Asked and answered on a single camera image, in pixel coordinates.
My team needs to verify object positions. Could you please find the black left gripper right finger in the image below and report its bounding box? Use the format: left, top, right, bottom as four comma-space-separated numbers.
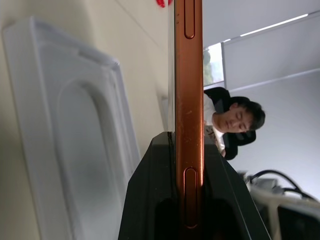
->
202, 142, 272, 240

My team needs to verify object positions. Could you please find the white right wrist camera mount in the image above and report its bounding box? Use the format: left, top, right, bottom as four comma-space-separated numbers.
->
243, 172, 320, 240

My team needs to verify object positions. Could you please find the red round object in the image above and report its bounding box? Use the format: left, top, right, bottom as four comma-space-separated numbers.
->
155, 0, 175, 9

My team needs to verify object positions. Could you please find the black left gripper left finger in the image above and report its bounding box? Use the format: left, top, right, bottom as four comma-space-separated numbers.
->
116, 131, 180, 240

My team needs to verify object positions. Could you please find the person in black jacket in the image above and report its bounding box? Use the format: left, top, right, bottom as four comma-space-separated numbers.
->
203, 86, 267, 161

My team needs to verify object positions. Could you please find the white plastic tray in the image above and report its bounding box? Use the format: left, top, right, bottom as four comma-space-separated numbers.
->
1, 15, 142, 240

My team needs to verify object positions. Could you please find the orange smartphone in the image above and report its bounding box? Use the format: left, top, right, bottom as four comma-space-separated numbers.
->
171, 0, 205, 240

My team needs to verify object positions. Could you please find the ceiling light strip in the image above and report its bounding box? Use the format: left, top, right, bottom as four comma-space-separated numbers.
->
239, 13, 309, 38

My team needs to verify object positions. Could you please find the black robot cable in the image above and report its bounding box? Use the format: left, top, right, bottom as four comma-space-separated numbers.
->
249, 169, 319, 201

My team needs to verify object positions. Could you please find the window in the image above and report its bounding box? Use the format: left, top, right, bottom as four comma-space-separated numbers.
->
202, 42, 225, 87

